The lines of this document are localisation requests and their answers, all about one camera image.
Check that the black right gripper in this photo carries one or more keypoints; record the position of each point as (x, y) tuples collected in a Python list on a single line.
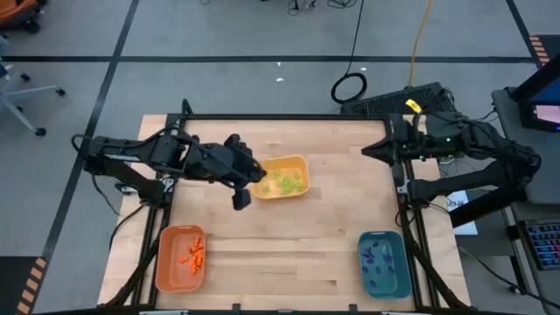
[(415, 142)]

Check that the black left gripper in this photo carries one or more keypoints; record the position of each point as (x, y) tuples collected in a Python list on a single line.
[(214, 162)]

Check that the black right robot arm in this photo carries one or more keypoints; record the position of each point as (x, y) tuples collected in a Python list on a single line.
[(503, 151)]

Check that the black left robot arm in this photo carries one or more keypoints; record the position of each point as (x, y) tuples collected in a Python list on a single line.
[(131, 151)]

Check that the yellow plastic bin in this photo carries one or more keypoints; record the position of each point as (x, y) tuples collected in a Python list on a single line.
[(280, 164)]

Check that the grey metal mounting plate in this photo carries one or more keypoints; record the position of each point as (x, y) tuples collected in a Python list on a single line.
[(406, 189)]

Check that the black computer tower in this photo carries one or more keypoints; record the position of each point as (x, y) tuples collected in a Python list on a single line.
[(385, 102)]

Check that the white paper sheet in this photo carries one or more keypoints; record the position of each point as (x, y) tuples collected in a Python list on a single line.
[(464, 223)]

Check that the black desk leg beam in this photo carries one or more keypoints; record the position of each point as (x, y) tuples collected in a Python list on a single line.
[(485, 207)]

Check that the orange plastic bin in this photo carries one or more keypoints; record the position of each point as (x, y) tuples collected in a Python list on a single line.
[(170, 280)]

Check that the teal plastic bin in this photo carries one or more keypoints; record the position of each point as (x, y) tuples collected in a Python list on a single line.
[(385, 289)]

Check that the grey side desk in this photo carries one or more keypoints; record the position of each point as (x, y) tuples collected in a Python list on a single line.
[(525, 109)]

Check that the black computer monitor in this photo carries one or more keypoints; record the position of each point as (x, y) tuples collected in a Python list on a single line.
[(542, 111)]

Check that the backlit computer keyboard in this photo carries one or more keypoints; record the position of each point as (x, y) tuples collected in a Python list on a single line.
[(544, 242)]

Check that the black orange striped floor plate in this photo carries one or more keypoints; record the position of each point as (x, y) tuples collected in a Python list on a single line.
[(32, 284), (540, 48)]

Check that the grey keyboard desk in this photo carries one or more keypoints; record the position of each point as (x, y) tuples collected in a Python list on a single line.
[(547, 284)]

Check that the blue office chair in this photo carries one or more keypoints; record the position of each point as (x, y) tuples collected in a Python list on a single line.
[(30, 93)]

